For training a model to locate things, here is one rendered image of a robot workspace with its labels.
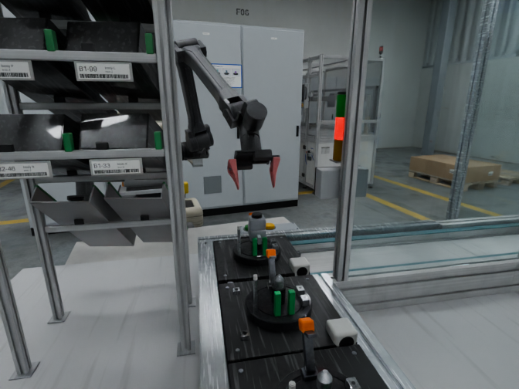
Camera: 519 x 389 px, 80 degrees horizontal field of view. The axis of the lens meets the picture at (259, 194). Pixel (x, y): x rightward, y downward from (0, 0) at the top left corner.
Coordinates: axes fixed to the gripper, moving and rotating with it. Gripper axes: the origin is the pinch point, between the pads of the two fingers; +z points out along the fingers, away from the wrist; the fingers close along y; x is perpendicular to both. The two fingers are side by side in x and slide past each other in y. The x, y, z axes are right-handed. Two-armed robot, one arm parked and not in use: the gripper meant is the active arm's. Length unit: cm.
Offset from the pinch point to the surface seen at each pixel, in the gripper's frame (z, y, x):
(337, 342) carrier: 39.2, 8.5, -15.4
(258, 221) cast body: 8.8, 0.2, 4.8
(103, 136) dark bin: -2.1, -32.0, -21.7
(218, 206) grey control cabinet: -111, 2, 300
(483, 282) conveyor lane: 31, 62, 6
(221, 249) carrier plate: 12.6, -9.9, 17.5
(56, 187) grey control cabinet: -126, -170, 253
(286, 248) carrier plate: 14.3, 9.7, 15.7
